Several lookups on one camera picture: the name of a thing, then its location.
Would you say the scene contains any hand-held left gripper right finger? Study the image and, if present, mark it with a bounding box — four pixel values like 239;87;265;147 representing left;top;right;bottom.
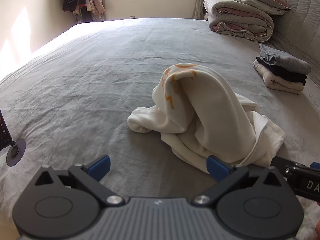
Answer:
192;155;288;207

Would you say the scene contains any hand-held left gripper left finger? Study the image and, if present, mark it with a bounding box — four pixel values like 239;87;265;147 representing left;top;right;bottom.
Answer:
34;155;125;207

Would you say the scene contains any white printed sweatshirt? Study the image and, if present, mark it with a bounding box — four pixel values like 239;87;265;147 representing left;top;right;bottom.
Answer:
127;62;286;174

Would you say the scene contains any folded beige garment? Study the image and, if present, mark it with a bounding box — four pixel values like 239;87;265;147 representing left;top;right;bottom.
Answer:
252;61;304;95

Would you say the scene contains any black stand with round base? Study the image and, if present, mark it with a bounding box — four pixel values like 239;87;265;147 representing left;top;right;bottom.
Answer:
0;110;27;167

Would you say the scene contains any folded black garment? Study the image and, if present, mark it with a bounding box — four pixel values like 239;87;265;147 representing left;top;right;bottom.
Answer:
255;57;307;87

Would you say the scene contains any bed with grey sheet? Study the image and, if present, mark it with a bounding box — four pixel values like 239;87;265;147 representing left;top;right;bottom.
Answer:
0;17;320;240

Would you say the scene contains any folded grey garment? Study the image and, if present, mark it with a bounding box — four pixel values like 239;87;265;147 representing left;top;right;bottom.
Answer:
258;44;312;75

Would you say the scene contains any grey quilted headboard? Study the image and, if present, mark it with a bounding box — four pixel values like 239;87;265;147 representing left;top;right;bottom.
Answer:
259;0;320;100

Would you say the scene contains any folded grey pink quilt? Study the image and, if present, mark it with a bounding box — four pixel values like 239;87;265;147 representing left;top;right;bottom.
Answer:
203;0;274;43

